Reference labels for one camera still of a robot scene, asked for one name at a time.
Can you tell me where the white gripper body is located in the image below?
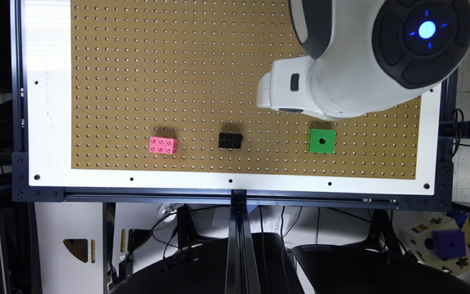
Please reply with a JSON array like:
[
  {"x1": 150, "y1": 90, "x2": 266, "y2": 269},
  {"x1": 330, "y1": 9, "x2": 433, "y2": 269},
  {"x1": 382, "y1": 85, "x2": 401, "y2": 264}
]
[{"x1": 257, "y1": 56, "x2": 328, "y2": 118}]

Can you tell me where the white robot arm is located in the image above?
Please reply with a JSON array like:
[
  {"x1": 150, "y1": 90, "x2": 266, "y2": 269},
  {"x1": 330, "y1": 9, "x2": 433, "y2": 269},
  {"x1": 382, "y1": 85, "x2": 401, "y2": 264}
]
[{"x1": 257, "y1": 0, "x2": 470, "y2": 121}]

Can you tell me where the black brick block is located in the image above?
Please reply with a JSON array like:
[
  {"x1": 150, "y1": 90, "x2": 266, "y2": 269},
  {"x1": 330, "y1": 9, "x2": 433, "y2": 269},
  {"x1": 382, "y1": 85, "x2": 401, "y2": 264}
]
[{"x1": 218, "y1": 133, "x2": 243, "y2": 149}]

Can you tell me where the pink brick block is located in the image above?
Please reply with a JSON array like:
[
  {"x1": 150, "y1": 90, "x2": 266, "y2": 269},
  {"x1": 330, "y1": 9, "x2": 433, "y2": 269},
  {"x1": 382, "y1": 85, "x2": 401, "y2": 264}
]
[{"x1": 149, "y1": 136, "x2": 178, "y2": 154}]

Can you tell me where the green cube with hole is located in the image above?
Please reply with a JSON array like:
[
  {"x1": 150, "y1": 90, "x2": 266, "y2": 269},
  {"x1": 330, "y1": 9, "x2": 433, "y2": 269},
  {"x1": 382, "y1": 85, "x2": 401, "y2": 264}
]
[{"x1": 308, "y1": 129, "x2": 336, "y2": 154}]

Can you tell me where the white paper sheet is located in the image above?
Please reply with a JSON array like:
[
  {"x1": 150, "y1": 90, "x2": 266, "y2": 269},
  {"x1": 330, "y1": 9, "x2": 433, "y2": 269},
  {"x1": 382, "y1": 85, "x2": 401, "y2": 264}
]
[{"x1": 211, "y1": 205, "x2": 290, "y2": 234}]

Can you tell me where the brown pegboard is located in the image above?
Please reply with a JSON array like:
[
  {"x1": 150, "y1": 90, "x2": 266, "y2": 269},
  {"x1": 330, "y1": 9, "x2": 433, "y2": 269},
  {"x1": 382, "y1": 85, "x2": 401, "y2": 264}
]
[{"x1": 70, "y1": 0, "x2": 420, "y2": 180}]

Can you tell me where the black chair right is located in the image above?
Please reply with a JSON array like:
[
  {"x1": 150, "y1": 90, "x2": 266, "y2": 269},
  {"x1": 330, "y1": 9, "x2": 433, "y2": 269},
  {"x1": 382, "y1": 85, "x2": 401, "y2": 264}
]
[{"x1": 292, "y1": 244, "x2": 470, "y2": 294}]

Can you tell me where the cream shape sorter box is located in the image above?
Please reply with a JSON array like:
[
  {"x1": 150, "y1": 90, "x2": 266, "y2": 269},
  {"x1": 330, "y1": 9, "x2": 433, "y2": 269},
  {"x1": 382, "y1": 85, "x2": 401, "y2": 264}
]
[{"x1": 400, "y1": 212, "x2": 470, "y2": 276}]

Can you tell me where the blue cube with hole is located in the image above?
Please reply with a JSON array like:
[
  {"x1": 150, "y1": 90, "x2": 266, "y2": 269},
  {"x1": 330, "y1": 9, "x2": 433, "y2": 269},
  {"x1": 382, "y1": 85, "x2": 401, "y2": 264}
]
[{"x1": 432, "y1": 229, "x2": 466, "y2": 259}]

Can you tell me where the white table plate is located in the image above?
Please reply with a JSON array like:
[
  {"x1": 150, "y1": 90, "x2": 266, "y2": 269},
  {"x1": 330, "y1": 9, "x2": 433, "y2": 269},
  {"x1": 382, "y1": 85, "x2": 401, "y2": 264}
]
[{"x1": 16, "y1": 1, "x2": 442, "y2": 195}]

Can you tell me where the white wooden cabinet panel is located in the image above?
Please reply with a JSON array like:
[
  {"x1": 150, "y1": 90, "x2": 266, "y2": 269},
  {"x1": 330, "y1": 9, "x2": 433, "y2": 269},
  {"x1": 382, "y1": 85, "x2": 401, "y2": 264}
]
[{"x1": 35, "y1": 203, "x2": 106, "y2": 294}]

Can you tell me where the black aluminium table frame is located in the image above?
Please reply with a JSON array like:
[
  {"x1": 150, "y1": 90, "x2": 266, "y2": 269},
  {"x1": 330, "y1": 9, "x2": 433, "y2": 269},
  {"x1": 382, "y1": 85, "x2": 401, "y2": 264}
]
[{"x1": 11, "y1": 1, "x2": 456, "y2": 291}]

